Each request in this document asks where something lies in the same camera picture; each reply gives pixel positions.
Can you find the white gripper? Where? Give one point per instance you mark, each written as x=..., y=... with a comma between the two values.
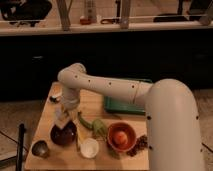
x=62, y=117

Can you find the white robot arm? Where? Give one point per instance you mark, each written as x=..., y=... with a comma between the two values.
x=173, y=128

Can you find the dark purple bowl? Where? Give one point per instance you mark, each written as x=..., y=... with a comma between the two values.
x=65, y=136

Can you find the orange bowl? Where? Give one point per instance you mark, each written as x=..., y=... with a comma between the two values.
x=131, y=136

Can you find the orange fruit in bowl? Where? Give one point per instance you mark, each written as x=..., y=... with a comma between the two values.
x=120, y=138

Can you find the green toy vegetable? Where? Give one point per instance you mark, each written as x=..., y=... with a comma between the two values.
x=98, y=128

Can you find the small metal cup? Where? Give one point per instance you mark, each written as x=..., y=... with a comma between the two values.
x=40, y=149

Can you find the black pole left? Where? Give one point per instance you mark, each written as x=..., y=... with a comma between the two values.
x=20, y=147

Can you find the green tray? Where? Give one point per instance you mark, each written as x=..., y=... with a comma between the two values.
x=112, y=105

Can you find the bunch of dark grapes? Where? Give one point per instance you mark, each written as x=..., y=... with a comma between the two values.
x=140, y=145

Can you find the black office chair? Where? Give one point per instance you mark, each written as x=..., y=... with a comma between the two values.
x=29, y=12

